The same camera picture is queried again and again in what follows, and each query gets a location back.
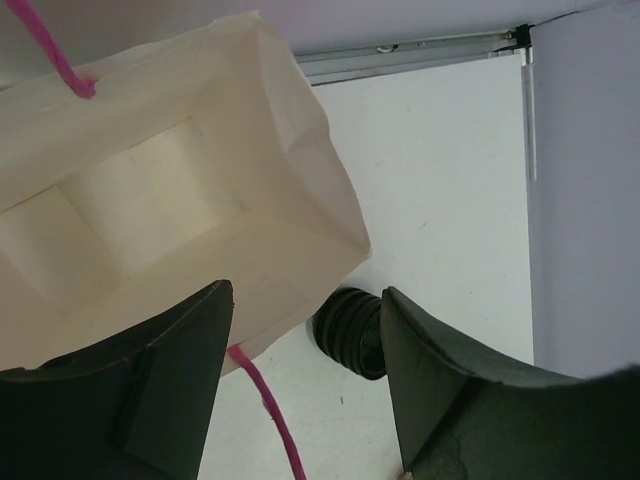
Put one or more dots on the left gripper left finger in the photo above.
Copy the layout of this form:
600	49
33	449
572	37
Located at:
136	405

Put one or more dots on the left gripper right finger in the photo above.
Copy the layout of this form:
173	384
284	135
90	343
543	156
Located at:
466	411

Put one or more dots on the cream and pink paper bag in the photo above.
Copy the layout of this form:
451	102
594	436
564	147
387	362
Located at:
200	158

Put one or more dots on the stack of black lids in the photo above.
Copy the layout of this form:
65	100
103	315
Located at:
346	328

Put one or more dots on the aluminium frame rail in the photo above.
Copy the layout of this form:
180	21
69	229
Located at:
334	66

